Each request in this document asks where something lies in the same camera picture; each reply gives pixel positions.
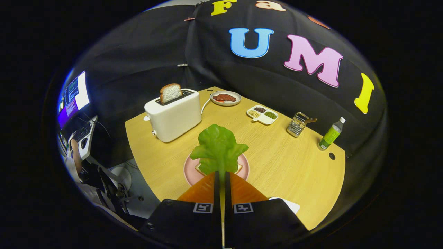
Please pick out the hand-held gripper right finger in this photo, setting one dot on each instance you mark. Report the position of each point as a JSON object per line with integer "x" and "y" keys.
{"x": 227, "y": 193}

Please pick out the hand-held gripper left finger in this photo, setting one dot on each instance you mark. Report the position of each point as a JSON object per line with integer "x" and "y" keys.
{"x": 217, "y": 193}

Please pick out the green lettuce leaf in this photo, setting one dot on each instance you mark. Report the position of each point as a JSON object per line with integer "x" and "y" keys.
{"x": 218, "y": 148}

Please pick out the bread slice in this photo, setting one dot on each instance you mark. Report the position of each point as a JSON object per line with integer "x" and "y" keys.
{"x": 170, "y": 92}
{"x": 239, "y": 168}

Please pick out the pink round plate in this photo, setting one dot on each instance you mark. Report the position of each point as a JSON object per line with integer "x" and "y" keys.
{"x": 190, "y": 173}

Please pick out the white flat plate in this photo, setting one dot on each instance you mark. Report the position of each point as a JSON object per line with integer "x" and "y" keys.
{"x": 292, "y": 206}

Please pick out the white divided bean dish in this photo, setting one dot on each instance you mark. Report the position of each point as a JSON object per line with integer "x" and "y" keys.
{"x": 264, "y": 119}

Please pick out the white toaster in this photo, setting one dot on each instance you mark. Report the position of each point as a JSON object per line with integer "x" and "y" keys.
{"x": 173, "y": 119}

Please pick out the round plate with meat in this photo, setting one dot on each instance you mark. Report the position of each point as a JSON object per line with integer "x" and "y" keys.
{"x": 225, "y": 104}

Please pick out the red meat slice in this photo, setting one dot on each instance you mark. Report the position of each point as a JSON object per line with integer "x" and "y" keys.
{"x": 225, "y": 98}

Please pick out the black office chair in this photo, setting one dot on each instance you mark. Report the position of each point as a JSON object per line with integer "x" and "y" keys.
{"x": 107, "y": 186}

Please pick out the green drink bottle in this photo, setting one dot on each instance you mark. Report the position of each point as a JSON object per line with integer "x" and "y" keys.
{"x": 330, "y": 135}

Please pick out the black keyboard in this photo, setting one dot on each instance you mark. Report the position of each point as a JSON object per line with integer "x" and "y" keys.
{"x": 81, "y": 133}

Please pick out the black backdrop cloth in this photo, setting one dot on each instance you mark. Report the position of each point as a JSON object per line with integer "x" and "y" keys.
{"x": 145, "y": 52}

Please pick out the computer monitor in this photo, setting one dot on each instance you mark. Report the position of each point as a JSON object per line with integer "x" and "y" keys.
{"x": 81, "y": 91}

